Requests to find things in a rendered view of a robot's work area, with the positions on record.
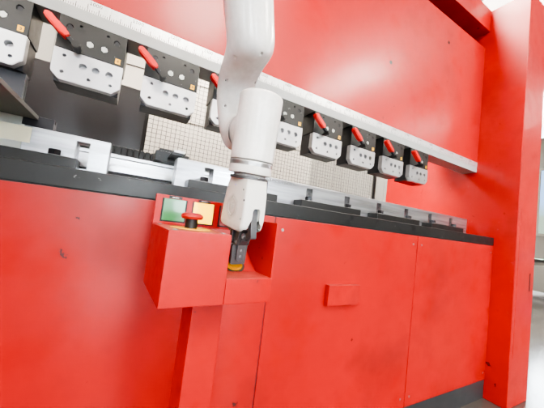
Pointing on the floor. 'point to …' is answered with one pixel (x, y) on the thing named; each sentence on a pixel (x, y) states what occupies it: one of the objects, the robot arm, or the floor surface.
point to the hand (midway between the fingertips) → (237, 252)
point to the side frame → (500, 189)
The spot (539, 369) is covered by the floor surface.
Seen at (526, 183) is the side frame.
